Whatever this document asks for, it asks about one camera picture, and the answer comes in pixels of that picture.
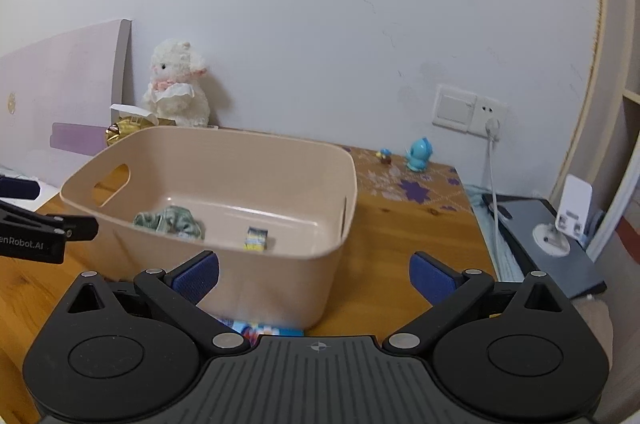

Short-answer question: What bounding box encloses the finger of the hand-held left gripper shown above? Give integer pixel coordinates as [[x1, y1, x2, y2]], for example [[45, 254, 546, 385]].
[[0, 199, 100, 241]]

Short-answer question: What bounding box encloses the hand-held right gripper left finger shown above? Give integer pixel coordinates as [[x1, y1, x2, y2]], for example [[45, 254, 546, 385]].
[[55, 250, 251, 357]]

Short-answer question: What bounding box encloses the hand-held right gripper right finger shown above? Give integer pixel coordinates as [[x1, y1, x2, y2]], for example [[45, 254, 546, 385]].
[[382, 251, 581, 357]]

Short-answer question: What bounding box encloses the colourful printed packet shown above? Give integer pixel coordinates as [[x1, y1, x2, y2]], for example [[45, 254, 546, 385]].
[[215, 316, 305, 348]]

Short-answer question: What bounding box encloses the beige plastic basket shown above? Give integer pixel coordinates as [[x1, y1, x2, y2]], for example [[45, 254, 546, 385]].
[[60, 125, 358, 340]]

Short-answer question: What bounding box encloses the crumpled green cloth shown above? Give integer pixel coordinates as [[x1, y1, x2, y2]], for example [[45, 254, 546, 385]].
[[133, 205, 206, 241]]

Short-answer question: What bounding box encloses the small colourful box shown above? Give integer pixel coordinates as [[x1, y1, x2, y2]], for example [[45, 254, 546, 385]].
[[243, 226, 269, 254]]

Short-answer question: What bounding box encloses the floral table mat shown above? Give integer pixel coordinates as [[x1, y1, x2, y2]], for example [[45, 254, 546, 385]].
[[340, 145, 474, 216]]

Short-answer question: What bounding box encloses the dark grey laptop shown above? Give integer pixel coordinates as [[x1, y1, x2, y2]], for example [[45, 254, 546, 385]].
[[482, 193, 609, 298]]

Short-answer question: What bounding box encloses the gold wrapped gift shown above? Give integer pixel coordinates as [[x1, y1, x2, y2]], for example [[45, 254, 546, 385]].
[[104, 114, 176, 149]]

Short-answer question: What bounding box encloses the blue toy figure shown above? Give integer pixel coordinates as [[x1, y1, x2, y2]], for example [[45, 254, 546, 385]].
[[404, 139, 432, 173]]

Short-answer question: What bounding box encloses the white paper tag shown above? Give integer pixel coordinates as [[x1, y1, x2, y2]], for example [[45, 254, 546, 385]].
[[110, 103, 159, 121]]

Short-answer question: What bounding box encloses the pink headboard panel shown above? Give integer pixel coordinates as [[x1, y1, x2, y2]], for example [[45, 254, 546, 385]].
[[0, 19, 134, 186]]

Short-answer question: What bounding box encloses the white phone stand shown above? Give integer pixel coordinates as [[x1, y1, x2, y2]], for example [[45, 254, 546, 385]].
[[532, 174, 594, 258]]

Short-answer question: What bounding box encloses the white plush sheep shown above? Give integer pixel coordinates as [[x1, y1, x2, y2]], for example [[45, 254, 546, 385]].
[[141, 38, 211, 129]]

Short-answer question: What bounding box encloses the white plug and cable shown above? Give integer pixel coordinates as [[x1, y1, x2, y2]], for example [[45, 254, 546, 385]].
[[480, 118, 516, 221]]

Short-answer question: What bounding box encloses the white wall switch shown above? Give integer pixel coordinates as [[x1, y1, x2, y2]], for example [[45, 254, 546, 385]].
[[432, 84, 476, 133]]

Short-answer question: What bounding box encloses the white wall socket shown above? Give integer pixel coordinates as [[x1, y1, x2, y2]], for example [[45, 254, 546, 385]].
[[467, 96, 509, 140]]

